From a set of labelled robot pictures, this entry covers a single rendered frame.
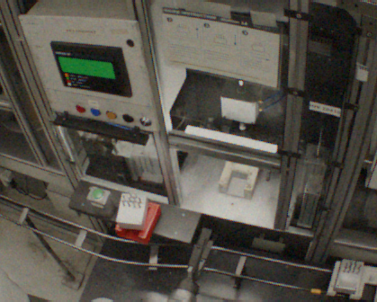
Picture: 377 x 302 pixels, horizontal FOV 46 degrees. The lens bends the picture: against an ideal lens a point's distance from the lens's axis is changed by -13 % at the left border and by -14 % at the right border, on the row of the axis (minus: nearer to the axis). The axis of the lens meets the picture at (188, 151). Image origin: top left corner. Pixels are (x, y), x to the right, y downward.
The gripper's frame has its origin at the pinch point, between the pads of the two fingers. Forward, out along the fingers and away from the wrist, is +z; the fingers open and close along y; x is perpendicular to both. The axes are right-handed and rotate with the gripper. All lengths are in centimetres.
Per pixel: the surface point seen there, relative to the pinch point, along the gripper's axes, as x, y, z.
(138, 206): 30.5, -10.3, 11.5
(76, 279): 88, -110, 0
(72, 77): 45, 47, 18
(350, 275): -55, -20, 7
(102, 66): 33, 54, 18
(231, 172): 3.6, -16.2, 38.9
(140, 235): 27.0, -15.9, 2.4
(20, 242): 137, -112, 8
